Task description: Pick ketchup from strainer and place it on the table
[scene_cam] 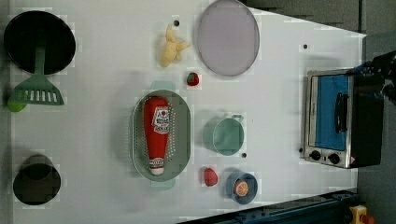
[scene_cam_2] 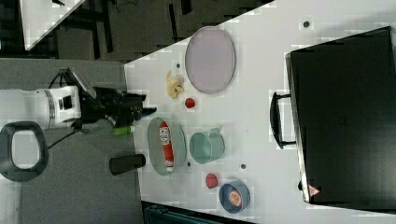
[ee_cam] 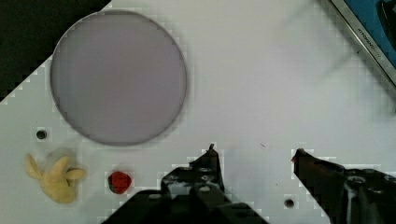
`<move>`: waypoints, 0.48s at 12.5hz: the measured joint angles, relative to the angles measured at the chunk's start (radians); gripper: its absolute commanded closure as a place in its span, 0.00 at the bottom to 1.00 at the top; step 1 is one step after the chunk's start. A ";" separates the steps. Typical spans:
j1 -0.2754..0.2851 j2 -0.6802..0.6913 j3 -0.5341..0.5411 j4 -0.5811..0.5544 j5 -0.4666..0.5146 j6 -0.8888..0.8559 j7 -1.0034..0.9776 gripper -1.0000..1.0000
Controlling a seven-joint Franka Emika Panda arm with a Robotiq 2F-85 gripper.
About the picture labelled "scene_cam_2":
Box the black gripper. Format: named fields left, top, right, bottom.
left=79, top=87, right=157, bottom=127

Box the red ketchup bottle toy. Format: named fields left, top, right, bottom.
left=159, top=121, right=174, bottom=173

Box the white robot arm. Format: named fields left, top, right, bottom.
left=1, top=86, right=157, bottom=182

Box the green oval strainer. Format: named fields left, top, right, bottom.
left=147, top=118, right=187, bottom=175

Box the lime green toy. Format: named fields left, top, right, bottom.
left=113, top=126, right=135, bottom=136

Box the yellow plush banana toy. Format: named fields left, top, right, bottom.
left=165, top=71, right=184, bottom=99

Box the small red strawberry toy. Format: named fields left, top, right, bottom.
left=185, top=97, right=195, bottom=108

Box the black cylindrical cup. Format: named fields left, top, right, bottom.
left=109, top=154, right=146, bottom=175

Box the green metal cup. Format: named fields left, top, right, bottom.
left=190, top=128, right=225, bottom=164

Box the pink round plate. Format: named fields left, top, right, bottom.
left=185, top=26, right=236, bottom=94

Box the red tomato toy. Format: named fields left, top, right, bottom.
left=205, top=174, right=218, bottom=189

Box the blue bowl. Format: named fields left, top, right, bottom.
left=219, top=180, right=250, bottom=214

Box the orange toy in bowl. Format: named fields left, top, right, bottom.
left=229, top=190, right=242, bottom=206

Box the white side table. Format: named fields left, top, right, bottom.
left=19, top=0, right=86, bottom=50

